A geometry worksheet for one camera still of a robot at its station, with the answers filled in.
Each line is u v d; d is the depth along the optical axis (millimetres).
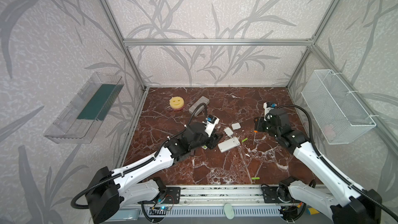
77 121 642
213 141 644
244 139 930
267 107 704
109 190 391
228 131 966
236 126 992
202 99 1087
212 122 643
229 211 689
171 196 722
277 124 596
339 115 631
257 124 694
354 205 374
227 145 894
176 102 1081
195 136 564
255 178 790
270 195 730
